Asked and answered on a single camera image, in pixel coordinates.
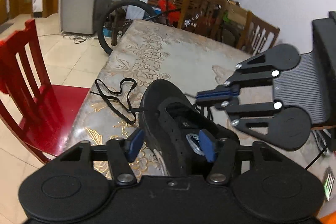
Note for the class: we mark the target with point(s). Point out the red wooden chair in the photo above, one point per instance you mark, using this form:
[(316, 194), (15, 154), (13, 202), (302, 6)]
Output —
[(48, 110)]

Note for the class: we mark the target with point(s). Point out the smartphone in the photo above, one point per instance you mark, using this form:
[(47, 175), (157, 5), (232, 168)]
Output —
[(328, 183)]

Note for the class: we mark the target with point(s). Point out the brown wooden chair far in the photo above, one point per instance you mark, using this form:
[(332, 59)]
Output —
[(203, 17)]

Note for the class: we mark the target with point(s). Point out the cardboard box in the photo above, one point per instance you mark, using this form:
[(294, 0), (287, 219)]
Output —
[(237, 14)]

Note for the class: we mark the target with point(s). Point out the black sneaker with white swoosh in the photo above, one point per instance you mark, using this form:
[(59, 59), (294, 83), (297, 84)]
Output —
[(171, 125)]

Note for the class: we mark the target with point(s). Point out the black shoelace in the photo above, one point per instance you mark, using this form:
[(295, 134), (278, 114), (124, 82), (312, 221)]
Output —
[(120, 100)]

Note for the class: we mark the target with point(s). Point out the brown wooden chair near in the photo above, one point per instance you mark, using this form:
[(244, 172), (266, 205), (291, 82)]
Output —
[(255, 35)]

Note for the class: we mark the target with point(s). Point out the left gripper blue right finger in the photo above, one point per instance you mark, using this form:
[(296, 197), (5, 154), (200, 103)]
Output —
[(208, 145)]

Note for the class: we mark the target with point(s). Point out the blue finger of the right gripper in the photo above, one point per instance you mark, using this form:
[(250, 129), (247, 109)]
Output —
[(211, 100), (220, 90)]

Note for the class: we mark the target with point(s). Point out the black bicycle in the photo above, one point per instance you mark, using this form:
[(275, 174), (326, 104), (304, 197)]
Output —
[(114, 24)]

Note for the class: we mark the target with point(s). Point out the white green carton box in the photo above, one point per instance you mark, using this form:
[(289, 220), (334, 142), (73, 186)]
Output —
[(137, 9)]

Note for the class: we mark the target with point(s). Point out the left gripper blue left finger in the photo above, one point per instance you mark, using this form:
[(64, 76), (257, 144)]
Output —
[(133, 145)]

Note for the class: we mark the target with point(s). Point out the brown wooden chair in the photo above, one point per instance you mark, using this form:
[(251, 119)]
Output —
[(255, 35), (203, 17)]

